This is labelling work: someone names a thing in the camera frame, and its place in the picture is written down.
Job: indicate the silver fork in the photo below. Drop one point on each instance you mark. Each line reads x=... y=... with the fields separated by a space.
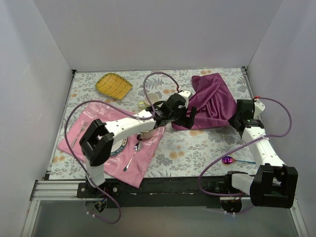
x=84 y=126

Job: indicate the pale green mug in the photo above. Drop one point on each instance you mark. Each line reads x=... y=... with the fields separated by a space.
x=151 y=97

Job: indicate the iridescent rainbow spoon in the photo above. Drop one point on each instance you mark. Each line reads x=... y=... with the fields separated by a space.
x=230 y=160

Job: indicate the cream enamel mug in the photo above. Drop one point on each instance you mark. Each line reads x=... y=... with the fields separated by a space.
x=145 y=135

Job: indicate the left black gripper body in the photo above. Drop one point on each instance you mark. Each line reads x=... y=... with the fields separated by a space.
x=185 y=118

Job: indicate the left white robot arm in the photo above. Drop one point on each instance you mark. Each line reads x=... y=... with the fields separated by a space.
x=96 y=143

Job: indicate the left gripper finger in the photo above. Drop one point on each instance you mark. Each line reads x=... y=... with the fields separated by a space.
x=178 y=125
x=189 y=121

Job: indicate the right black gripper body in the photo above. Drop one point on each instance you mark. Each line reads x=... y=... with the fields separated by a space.
x=235 y=122

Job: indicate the aluminium frame rail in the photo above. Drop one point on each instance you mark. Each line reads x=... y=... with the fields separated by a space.
x=48 y=190

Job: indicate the yellow woven tray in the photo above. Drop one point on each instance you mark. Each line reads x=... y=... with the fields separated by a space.
x=114 y=86

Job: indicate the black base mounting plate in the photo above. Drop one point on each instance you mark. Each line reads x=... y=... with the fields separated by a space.
x=176 y=192

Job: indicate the silver spoon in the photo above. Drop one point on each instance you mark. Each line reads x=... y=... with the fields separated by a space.
x=137 y=148

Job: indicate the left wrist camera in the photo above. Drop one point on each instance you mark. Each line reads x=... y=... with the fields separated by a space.
x=186 y=94

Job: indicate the purple cloth napkin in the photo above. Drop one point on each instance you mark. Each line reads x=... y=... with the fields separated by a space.
x=214 y=103

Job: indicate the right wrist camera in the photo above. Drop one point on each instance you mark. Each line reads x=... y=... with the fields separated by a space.
x=259 y=107

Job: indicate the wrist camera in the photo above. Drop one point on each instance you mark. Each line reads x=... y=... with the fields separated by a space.
x=186 y=94
x=259 y=107

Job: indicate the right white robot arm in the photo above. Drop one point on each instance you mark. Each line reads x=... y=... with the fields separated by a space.
x=274 y=184

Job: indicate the white plate blue rim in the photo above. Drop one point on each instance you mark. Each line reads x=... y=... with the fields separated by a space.
x=118 y=147

